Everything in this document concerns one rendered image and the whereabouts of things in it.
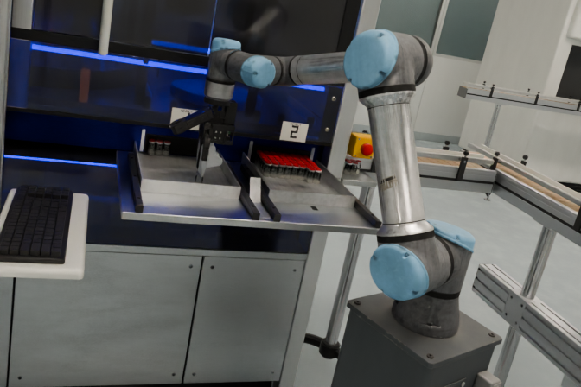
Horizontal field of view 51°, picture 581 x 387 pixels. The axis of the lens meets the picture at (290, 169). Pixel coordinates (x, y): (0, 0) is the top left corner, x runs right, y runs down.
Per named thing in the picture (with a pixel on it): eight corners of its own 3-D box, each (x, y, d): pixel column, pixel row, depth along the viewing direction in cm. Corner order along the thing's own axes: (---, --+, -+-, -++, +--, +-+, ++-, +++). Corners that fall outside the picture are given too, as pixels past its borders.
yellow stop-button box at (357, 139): (344, 150, 204) (348, 130, 202) (363, 153, 206) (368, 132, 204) (353, 157, 197) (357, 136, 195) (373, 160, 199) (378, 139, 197)
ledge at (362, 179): (327, 170, 213) (328, 165, 212) (360, 174, 217) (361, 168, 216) (341, 184, 200) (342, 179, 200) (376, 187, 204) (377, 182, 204)
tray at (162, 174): (133, 151, 184) (134, 140, 183) (216, 160, 193) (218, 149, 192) (140, 191, 154) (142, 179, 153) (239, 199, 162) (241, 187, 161)
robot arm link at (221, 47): (226, 41, 148) (205, 34, 154) (220, 85, 151) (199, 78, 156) (250, 43, 154) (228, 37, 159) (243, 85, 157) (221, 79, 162)
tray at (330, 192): (240, 161, 196) (242, 151, 195) (315, 169, 204) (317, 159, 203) (267, 201, 165) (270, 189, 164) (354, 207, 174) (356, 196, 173)
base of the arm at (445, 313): (470, 330, 136) (482, 291, 134) (428, 344, 127) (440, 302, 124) (420, 297, 147) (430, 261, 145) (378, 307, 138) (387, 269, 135)
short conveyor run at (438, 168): (328, 180, 209) (338, 136, 204) (314, 166, 223) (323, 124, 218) (493, 195, 231) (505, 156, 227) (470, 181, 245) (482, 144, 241)
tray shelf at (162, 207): (115, 155, 183) (116, 149, 183) (328, 175, 206) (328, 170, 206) (121, 218, 140) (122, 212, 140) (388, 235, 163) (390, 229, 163)
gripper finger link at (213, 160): (220, 180, 161) (226, 146, 159) (199, 178, 159) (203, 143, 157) (218, 178, 164) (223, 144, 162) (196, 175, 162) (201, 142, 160)
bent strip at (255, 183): (245, 197, 165) (250, 176, 164) (256, 198, 166) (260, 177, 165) (258, 217, 153) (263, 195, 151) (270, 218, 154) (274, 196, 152)
